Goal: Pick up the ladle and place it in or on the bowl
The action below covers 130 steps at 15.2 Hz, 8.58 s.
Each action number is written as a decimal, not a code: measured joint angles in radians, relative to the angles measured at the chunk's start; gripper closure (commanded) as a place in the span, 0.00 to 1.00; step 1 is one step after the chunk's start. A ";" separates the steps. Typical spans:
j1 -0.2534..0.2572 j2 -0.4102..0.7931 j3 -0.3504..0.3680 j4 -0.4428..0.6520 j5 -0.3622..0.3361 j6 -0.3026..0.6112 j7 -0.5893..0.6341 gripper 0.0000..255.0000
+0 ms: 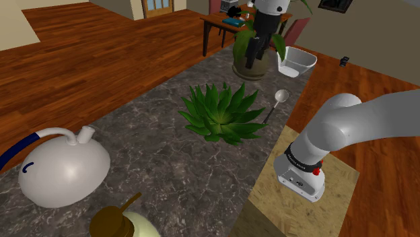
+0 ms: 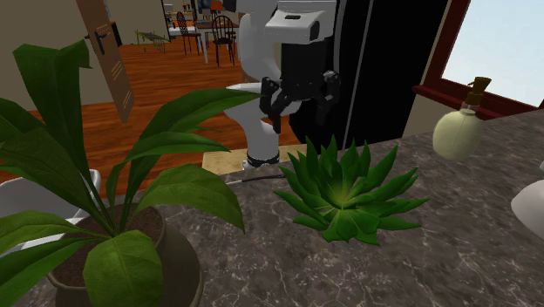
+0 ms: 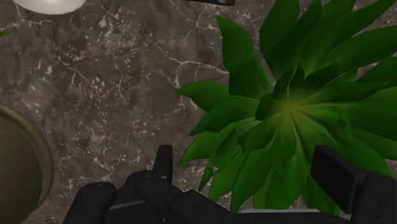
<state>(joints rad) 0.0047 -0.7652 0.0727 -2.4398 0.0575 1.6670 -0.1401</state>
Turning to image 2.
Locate white rounded vessel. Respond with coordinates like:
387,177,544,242
509,160,544,240

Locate dining table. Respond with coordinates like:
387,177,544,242
194,20,240,65

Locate tall black cabinet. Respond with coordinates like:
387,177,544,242
288,0,452,151

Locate white rounded tub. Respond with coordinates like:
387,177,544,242
0,168,103,257

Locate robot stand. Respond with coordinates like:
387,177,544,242
201,143,308,176

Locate dark wooden chair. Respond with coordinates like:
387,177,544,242
175,10,204,57
210,14,236,68

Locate brown door with black handle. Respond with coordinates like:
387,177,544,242
76,0,136,125

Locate green succulent plant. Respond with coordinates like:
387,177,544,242
273,134,430,247

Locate red-framed window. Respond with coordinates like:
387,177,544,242
411,0,544,121

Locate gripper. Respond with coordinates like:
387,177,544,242
259,41,342,135

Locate large-leaf plant in brown pot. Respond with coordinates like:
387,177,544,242
0,39,262,307

